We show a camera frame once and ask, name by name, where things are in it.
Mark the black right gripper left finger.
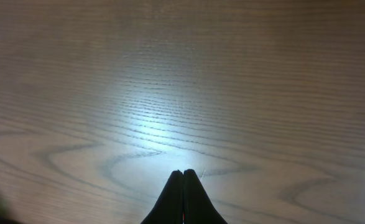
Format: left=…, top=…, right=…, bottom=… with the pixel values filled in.
left=141, top=170, right=183, bottom=224

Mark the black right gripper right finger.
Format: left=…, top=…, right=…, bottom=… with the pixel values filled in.
left=183, top=169, right=227, bottom=224

